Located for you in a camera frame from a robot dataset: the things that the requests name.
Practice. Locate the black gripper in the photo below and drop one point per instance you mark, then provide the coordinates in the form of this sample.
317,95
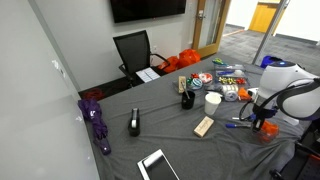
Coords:
263,112

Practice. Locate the clear square plastic container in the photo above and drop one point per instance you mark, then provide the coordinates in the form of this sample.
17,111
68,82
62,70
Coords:
272,137
246,97

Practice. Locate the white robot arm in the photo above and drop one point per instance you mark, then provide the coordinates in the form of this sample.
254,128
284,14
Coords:
283,80

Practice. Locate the blue capped marker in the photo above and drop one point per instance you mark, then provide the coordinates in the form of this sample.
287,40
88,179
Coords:
233,125

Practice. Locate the large white ribbon spool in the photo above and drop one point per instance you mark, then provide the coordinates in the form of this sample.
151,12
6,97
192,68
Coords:
231,96

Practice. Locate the small white ribbon spool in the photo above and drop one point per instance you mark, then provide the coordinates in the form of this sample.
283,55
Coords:
229,87

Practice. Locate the red gift bow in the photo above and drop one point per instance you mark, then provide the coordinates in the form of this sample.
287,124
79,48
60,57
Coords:
240,81

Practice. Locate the white paper cup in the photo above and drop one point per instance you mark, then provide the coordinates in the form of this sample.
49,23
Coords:
212,105

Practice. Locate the gold gift bow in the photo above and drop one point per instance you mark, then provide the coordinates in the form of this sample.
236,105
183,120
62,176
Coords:
222,80
231,81

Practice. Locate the wooden greetings stamp block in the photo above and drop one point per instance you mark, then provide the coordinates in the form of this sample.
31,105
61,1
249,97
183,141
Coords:
203,126

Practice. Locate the white tape roll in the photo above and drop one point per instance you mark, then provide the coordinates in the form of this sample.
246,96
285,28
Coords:
238,72

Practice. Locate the black metal stand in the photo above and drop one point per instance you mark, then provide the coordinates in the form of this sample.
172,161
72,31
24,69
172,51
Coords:
306,166

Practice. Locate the clear acrylic organizer tray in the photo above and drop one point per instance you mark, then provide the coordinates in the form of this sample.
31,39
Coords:
230,67

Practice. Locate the red white ribbon spool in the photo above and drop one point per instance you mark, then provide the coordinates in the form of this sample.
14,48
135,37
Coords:
206,78

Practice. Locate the black mug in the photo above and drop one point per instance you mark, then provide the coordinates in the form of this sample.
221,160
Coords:
188,101

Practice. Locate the blue green ribbon spool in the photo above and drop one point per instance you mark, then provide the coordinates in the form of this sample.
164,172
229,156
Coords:
195,84

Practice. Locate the small wooden stamp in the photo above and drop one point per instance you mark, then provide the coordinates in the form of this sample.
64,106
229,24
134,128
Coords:
182,83

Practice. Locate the gray tablecloth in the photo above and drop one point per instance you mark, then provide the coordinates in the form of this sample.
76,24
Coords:
166,133

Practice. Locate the large orange bag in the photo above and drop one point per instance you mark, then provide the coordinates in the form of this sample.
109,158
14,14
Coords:
189,58

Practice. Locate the small orange bag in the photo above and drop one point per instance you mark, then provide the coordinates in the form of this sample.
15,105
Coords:
171,64

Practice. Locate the wooden framed glass door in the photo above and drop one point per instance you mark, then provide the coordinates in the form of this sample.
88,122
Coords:
196,36

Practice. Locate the yellow wooden door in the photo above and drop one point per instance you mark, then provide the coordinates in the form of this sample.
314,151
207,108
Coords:
263,16

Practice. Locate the white paper sheet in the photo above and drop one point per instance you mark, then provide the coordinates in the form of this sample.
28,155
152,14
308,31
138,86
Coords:
147,74

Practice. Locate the black mesh office chair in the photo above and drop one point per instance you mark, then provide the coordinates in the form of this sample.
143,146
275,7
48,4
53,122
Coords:
133,50

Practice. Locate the purple folded umbrella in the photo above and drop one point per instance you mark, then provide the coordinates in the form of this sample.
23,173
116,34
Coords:
96,123

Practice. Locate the gray metal partition post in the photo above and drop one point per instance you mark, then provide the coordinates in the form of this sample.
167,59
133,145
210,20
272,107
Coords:
270,31

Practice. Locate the tablet with white frame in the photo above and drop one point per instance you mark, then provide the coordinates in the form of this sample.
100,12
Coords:
158,168

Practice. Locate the black wall television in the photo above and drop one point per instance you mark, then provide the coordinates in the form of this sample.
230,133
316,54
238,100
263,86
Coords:
146,8

